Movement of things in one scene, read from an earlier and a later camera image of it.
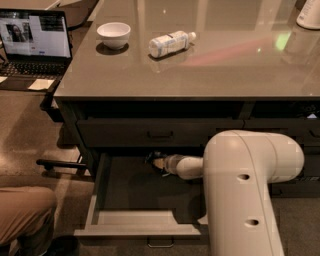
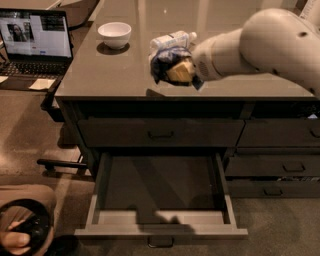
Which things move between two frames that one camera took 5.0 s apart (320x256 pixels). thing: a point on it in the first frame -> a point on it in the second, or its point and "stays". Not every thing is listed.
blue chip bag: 149,160 -> 166,58
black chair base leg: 50,164 stays
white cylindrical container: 309,16 stays
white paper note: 40,84 stays
